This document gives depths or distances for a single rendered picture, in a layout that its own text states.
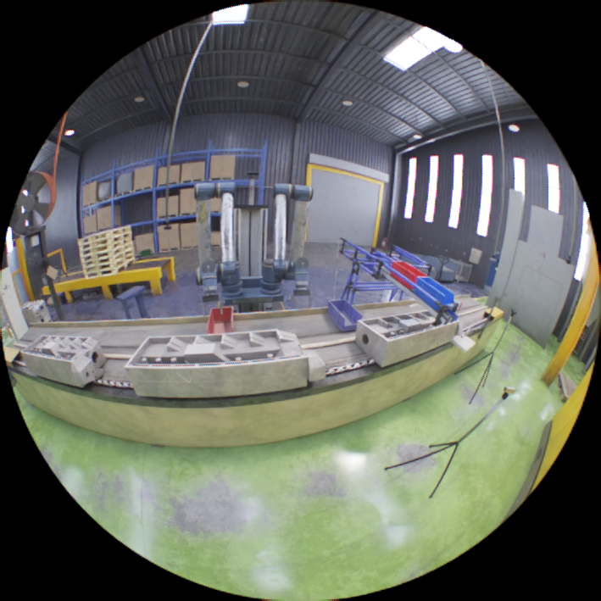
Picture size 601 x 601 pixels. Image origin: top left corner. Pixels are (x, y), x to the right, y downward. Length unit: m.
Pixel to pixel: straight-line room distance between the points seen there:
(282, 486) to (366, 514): 0.68
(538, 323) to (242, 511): 7.63
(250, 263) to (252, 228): 0.42
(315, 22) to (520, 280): 10.48
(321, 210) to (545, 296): 11.43
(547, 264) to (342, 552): 7.46
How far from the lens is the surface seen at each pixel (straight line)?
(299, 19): 8.86
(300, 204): 1.88
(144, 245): 10.95
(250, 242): 2.31
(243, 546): 1.70
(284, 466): 1.71
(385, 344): 1.26
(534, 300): 7.36
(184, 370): 0.99
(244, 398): 1.09
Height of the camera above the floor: 1.66
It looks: 26 degrees down
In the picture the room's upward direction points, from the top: 5 degrees clockwise
